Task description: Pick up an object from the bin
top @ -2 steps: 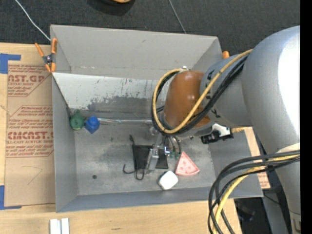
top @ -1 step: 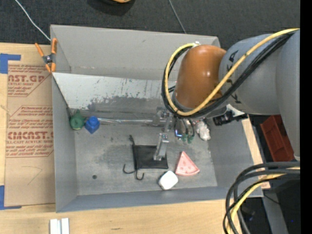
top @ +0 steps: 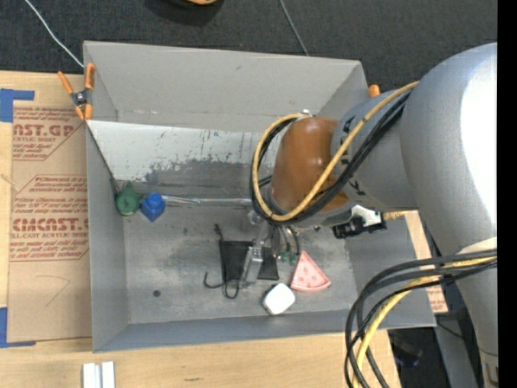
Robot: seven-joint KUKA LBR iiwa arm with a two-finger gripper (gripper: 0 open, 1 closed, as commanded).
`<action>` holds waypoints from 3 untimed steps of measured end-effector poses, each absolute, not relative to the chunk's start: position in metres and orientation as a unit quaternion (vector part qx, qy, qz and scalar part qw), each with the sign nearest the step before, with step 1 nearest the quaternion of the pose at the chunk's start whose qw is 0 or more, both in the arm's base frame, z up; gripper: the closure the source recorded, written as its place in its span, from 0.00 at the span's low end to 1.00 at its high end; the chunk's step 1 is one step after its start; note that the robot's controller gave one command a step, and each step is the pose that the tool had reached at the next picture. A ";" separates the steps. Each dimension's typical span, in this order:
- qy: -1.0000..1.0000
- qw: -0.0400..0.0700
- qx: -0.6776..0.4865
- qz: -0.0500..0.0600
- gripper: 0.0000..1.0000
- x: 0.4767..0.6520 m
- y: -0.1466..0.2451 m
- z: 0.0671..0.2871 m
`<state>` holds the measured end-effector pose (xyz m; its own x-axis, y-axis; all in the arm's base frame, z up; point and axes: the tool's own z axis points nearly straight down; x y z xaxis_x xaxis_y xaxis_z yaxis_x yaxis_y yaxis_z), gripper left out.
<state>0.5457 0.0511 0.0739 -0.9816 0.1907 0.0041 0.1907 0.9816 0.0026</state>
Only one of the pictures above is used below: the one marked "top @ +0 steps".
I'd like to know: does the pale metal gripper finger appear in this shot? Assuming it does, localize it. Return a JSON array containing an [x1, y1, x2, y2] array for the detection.
[[249, 247, 265, 285], [241, 247, 255, 289]]

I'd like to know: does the white rounded box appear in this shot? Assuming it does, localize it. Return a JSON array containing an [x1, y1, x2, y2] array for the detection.
[[262, 282, 296, 316]]

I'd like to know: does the pink toy pizza slice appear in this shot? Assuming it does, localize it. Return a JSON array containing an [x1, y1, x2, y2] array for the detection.
[[289, 251, 332, 293]]

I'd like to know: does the grey metal bin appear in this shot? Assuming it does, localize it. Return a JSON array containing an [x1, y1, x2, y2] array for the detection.
[[82, 40, 438, 353]]

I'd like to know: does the blue toy block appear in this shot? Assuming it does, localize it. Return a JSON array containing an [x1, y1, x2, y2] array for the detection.
[[139, 192, 167, 223]]

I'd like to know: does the green toy pear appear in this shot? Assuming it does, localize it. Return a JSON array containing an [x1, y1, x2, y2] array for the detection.
[[114, 181, 144, 217]]

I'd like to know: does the brown cardboard board, red print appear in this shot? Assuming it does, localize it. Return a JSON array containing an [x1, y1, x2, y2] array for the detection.
[[0, 70, 450, 348]]

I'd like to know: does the black pouch with strings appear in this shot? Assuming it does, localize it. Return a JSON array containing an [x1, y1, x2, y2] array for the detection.
[[203, 223, 280, 300]]

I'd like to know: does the black cylinder on white bracket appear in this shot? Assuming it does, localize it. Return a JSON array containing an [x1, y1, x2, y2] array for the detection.
[[331, 205, 389, 240]]

